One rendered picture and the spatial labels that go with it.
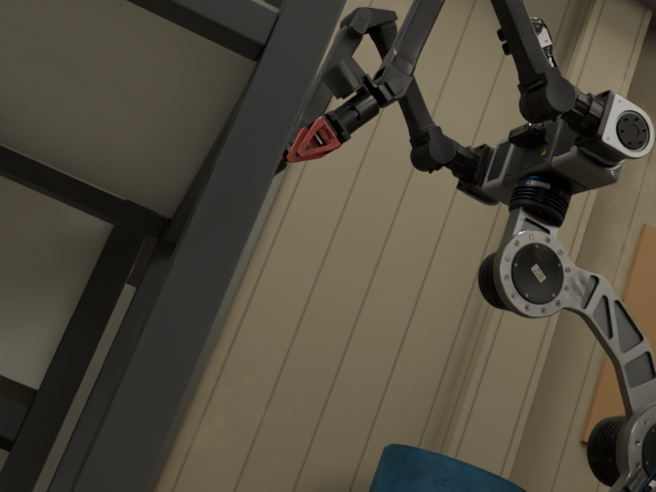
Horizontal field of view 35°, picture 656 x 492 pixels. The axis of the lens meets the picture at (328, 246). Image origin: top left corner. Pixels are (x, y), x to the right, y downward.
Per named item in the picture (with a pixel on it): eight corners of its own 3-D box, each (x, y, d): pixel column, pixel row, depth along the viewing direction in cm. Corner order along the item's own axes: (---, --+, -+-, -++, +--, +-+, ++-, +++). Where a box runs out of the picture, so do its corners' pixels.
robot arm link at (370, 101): (387, 108, 203) (374, 115, 208) (367, 78, 202) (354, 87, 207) (362, 126, 200) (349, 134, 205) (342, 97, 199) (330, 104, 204)
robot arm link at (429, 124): (395, -6, 264) (378, 9, 273) (350, 8, 258) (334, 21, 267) (460, 158, 264) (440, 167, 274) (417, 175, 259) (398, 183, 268)
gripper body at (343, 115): (325, 113, 195) (353, 94, 198) (305, 127, 204) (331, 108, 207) (345, 143, 195) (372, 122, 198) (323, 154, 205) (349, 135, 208)
